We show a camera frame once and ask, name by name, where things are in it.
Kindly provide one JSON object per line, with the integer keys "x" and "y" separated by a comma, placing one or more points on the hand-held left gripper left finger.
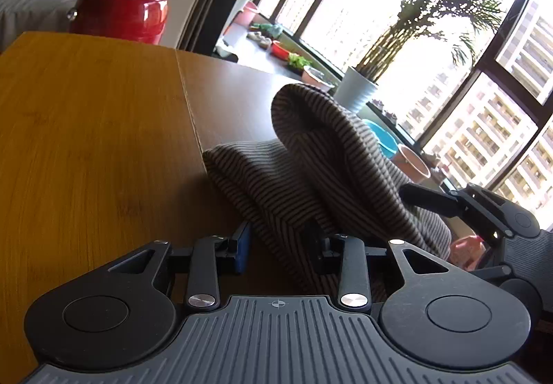
{"x": 242, "y": 252}

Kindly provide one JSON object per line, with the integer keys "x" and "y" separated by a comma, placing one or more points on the blue plastic basin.
{"x": 382, "y": 140}

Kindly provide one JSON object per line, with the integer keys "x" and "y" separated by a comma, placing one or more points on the white plant pot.
{"x": 355, "y": 90}

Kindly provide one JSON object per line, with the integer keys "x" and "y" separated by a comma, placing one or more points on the red bowl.
{"x": 280, "y": 50}

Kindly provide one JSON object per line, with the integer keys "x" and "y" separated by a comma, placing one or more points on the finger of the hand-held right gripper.
{"x": 492, "y": 272}
{"x": 425, "y": 196}

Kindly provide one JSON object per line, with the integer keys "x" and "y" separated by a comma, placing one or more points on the red plastic bucket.
{"x": 119, "y": 12}

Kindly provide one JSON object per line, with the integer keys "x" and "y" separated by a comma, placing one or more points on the striped brown garment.
{"x": 328, "y": 176}

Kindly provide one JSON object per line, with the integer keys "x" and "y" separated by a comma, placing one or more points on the black window frame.
{"x": 484, "y": 64}

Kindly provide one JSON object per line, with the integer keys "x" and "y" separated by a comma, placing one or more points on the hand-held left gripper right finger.
{"x": 313, "y": 246}

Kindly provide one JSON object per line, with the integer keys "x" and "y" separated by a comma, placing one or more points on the pink bowl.
{"x": 317, "y": 79}

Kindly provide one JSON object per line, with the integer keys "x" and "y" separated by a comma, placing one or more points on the large pink flower pot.
{"x": 412, "y": 166}

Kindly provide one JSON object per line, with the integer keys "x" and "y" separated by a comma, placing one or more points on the small leafy green plant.
{"x": 299, "y": 61}

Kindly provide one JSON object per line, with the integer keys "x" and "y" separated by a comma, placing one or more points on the small pink pot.
{"x": 249, "y": 14}

